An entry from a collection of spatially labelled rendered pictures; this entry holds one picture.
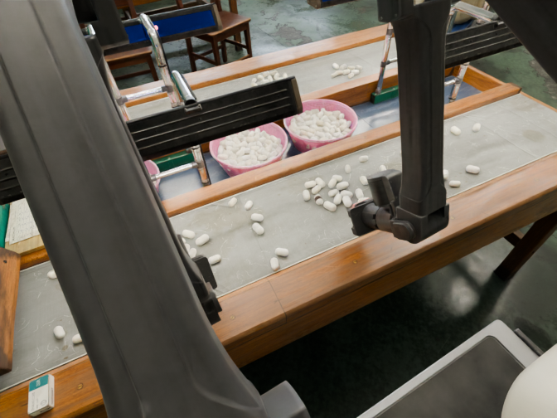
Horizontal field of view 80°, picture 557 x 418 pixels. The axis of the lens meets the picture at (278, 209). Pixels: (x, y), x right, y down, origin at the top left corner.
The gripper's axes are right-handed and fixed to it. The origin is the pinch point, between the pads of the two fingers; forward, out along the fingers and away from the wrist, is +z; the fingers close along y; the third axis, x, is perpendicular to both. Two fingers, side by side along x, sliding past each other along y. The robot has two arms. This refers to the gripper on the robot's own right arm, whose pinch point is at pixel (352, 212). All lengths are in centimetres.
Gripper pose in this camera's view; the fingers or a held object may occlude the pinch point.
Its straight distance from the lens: 85.4
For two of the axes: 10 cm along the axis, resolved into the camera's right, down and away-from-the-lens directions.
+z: -2.8, -0.7, 9.6
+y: -9.1, 3.4, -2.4
